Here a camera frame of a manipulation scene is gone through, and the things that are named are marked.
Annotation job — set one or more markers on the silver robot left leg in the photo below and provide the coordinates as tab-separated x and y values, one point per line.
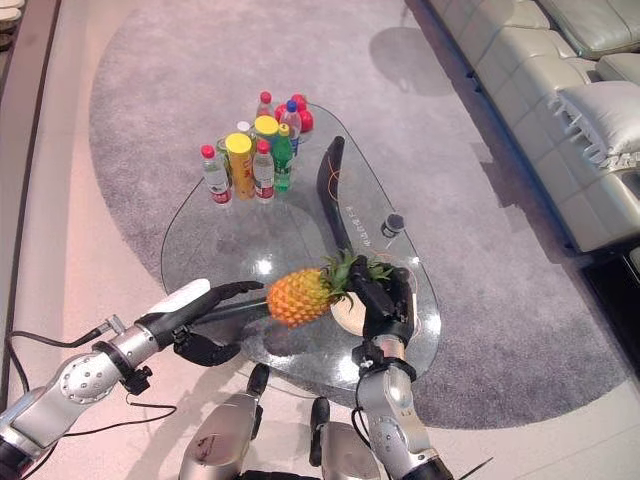
225	440

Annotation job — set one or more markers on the glass coffee table top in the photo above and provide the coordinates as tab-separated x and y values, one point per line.
225	240

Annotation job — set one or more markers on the green soda bottle yellow cap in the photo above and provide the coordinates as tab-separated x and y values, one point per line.
282	165

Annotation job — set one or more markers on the orange pineapple with green crown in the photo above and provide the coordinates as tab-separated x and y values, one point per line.
297	297

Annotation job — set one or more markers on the small black cylindrical jar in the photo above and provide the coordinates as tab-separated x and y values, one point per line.
393	225

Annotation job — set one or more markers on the black low furniture base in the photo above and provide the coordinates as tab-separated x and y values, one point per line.
615	285

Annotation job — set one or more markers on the beige fringed cushion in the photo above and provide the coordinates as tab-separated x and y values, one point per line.
600	120

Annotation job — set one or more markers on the silver robot leg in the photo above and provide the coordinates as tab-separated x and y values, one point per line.
345	450
225	440

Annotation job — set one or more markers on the beige leather sofa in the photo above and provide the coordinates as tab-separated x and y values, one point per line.
540	100

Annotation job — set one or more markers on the bottle with white cap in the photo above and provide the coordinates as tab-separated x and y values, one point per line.
243	126

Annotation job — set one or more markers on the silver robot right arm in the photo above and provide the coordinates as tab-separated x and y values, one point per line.
395	400

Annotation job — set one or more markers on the green drink can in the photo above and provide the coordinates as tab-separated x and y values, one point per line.
222	150

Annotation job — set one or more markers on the grey rug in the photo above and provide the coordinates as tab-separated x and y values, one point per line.
475	300

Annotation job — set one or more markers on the yellow chip can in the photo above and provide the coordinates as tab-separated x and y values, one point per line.
266	129
240	167

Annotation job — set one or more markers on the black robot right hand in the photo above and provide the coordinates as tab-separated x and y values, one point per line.
385	305

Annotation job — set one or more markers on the round beige plate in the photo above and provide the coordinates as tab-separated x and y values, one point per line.
350	317

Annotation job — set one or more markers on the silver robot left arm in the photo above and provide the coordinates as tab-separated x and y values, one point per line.
75	385

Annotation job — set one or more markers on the beige slippers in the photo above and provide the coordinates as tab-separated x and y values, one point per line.
9	20

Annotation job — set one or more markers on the silver robot right leg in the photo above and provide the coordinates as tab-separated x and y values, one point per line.
345	450

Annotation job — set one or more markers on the water bottle red cap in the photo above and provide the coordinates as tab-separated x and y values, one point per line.
264	102
216	177
263	172

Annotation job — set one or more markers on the curved black table support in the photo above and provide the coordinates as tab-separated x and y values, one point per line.
327	195

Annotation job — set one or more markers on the water bottle blue cap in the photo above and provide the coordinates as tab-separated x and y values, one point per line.
291	122

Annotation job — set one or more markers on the red apple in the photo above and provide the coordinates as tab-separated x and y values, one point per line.
299	101
280	111
306	121

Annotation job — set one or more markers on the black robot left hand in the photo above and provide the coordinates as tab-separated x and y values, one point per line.
182	300

